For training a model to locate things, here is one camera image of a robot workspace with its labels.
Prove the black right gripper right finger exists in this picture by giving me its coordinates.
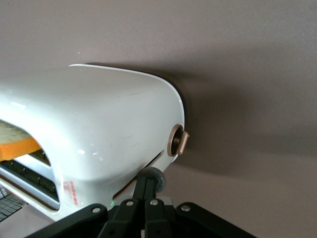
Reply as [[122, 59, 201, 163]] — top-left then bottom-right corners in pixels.
[[145, 177, 256, 238]]

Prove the brown table cover mat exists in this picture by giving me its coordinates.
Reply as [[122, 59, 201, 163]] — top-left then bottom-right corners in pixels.
[[0, 0, 317, 238]]

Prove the white two-slot toaster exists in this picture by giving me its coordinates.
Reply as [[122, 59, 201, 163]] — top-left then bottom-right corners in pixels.
[[0, 63, 191, 223]]

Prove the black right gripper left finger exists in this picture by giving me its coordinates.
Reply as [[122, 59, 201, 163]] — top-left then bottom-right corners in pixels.
[[26, 176, 148, 238]]

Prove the black wire mesh basket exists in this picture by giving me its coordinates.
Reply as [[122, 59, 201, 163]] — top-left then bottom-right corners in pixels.
[[0, 185, 29, 223]]

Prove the grey toaster lever knob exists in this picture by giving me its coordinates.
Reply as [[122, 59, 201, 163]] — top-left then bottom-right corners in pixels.
[[142, 167, 166, 193]]

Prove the bronze toaster dial knob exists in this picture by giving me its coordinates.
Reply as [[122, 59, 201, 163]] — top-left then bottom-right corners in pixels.
[[167, 123, 191, 157]]

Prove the toast slice with orange crust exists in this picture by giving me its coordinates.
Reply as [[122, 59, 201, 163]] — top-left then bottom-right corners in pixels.
[[0, 120, 42, 162]]

